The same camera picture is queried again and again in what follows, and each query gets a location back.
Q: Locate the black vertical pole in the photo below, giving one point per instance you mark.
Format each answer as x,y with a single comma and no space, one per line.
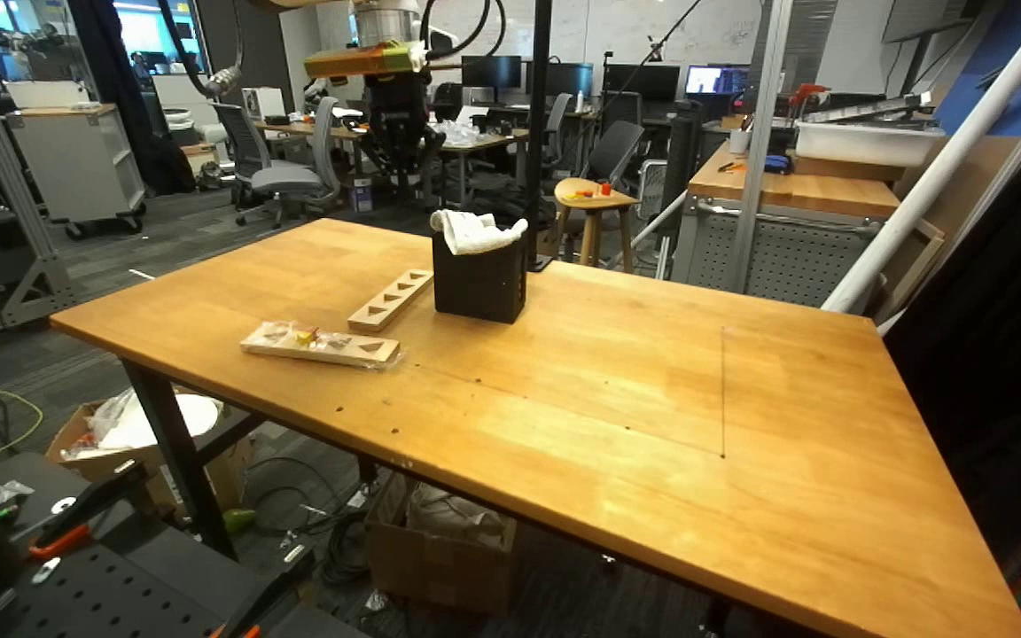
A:
538,118

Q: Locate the black table frame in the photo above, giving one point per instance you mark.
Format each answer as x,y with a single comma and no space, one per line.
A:
178,461

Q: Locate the grey metal post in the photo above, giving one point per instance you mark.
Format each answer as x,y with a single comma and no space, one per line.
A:
759,144

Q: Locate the grey metal shelf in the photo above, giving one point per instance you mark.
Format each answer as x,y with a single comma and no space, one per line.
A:
0,235

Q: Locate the wooden triangle puzzle board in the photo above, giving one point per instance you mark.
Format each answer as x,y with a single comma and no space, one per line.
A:
320,344

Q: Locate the brown cardboard box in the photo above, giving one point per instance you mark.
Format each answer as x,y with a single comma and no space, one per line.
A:
442,555

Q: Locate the wooden slotted board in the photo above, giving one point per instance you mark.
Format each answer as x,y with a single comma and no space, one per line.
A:
392,299

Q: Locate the white towel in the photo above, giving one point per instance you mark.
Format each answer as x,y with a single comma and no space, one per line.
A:
477,231

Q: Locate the white diagonal pole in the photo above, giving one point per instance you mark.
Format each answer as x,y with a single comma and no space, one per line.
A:
947,163

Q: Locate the grey office chair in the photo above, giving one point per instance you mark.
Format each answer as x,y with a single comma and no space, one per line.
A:
281,175

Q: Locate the lit computer monitor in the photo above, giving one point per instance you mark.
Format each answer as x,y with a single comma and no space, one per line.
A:
706,79

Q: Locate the black perforated panel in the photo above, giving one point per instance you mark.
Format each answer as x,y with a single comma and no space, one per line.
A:
132,590

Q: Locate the white storage bin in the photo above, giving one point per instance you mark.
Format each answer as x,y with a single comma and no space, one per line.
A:
867,144

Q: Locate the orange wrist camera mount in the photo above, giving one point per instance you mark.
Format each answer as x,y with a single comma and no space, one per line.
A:
370,58

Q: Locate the red toy block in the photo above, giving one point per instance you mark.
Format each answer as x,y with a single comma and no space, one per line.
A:
607,185

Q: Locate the cardboard box with white bag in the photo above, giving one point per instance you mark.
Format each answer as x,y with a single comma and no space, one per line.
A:
122,431

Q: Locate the black perforated basket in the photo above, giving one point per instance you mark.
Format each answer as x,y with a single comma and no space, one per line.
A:
477,286

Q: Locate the yellow red triangle piece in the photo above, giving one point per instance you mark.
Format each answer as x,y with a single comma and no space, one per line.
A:
304,336

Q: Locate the wooden top workbench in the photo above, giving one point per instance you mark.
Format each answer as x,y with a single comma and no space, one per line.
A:
795,196

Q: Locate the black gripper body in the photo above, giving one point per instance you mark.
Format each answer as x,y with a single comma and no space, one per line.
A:
394,99

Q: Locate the round wooden stool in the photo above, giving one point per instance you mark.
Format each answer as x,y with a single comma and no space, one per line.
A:
594,203

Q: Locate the white wheeled cabinet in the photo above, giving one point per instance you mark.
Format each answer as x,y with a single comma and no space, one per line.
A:
80,163

